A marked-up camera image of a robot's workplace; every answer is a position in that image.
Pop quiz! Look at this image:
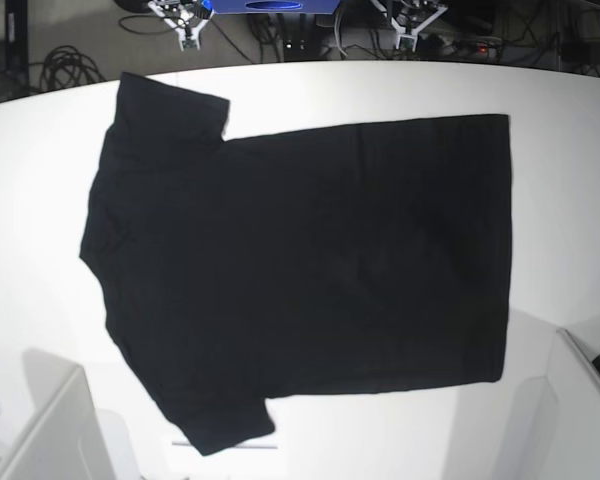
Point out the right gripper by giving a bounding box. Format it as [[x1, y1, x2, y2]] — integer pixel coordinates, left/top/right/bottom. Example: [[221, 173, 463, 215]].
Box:
[[147, 0, 214, 30]]

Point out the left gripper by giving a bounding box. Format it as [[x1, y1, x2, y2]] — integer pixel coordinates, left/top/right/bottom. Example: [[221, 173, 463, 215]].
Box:
[[371, 0, 445, 30]]

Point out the black T-shirt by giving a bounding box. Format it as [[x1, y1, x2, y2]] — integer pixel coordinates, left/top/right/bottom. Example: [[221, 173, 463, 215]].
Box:
[[80, 74, 512, 456]]

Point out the blue box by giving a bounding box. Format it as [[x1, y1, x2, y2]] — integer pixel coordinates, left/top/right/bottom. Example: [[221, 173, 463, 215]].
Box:
[[211, 0, 340, 15]]

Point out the power strip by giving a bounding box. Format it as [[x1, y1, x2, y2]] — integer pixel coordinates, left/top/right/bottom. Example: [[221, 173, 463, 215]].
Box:
[[430, 34, 503, 56]]

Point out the white partition left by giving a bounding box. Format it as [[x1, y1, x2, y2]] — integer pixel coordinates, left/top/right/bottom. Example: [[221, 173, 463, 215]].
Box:
[[0, 366, 116, 480]]

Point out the white partition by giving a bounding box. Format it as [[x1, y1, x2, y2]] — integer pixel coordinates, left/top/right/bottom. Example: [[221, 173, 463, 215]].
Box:
[[543, 329, 600, 479], [0, 366, 116, 480]]

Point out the white partition right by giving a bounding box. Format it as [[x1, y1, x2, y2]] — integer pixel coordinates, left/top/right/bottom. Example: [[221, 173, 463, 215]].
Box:
[[543, 329, 600, 479]]

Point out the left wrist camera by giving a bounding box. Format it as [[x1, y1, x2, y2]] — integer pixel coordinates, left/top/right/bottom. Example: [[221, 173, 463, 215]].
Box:
[[396, 36, 418, 52]]

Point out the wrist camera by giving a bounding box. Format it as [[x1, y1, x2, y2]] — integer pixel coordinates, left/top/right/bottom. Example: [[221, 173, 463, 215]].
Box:
[[396, 36, 418, 52], [180, 38, 200, 50]]

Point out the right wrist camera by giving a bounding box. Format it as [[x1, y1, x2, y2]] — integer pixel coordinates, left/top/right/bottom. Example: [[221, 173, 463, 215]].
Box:
[[180, 38, 200, 50]]

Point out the coiled black cable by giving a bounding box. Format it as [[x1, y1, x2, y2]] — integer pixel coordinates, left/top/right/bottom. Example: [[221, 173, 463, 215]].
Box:
[[38, 45, 106, 92]]

